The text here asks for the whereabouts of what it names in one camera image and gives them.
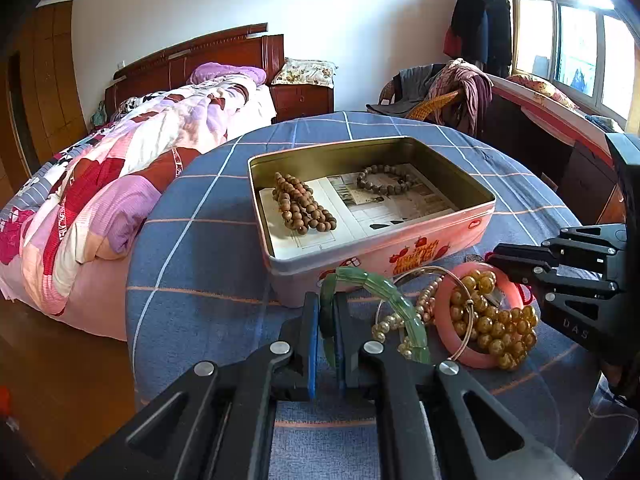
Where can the teal bag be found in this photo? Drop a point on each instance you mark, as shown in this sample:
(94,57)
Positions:
(98,116)

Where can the floral pillow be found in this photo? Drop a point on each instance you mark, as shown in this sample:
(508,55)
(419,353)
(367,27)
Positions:
(305,72)

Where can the wicker chair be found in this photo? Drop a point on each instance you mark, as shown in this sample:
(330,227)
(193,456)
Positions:
(430,105)

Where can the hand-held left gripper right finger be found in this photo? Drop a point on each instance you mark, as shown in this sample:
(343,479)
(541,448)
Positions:
(341,350)

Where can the pink tin box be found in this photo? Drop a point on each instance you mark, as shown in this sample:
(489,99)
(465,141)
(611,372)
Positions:
(380,255)

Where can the blue checked tablecloth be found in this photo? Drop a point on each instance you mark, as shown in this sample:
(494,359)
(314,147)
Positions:
(210,260)

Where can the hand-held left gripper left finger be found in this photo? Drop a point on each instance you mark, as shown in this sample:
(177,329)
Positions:
(312,345)

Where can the thin silver bangle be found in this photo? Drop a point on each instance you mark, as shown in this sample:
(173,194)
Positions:
(471,310)

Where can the dark wooden desk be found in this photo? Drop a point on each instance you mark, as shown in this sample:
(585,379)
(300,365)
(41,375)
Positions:
(585,180)

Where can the purple pillow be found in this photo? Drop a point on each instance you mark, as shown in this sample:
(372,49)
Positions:
(225,72)

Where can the printed paper leaflet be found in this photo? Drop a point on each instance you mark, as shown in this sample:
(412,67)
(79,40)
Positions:
(350,220)

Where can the maroon patterned garment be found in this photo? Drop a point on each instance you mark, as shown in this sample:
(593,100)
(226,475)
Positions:
(467,90)

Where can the window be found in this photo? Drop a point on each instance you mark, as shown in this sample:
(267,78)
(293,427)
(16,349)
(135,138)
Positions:
(575,40)

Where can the wooden nightstand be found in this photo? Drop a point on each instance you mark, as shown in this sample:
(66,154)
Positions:
(302,102)

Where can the hanging dark clothes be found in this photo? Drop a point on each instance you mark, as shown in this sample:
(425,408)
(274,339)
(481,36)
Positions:
(482,25)

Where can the pink desk cloth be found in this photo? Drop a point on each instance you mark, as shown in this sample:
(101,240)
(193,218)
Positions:
(550,112)

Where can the pink bangle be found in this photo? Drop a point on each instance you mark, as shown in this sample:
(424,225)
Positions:
(460,352)

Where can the wooden wardrobe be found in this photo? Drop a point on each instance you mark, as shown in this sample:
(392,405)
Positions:
(50,85)

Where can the patchwork quilt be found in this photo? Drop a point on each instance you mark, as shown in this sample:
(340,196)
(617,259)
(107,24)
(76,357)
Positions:
(125,160)

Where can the wooden headboard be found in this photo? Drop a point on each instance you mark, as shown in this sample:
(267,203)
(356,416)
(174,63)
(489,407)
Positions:
(200,55)

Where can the pink bed sheet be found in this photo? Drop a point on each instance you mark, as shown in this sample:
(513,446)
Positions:
(90,310)

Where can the blue folded cloth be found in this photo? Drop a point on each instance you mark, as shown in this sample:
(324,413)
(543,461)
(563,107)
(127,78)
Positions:
(605,122)

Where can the floral cushion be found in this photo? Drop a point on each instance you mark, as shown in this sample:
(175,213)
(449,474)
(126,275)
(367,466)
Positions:
(542,89)

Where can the grey garment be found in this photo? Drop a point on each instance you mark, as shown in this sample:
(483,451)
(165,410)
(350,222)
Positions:
(410,82)

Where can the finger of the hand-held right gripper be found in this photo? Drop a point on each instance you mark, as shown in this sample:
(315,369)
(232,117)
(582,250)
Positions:
(525,260)
(575,310)

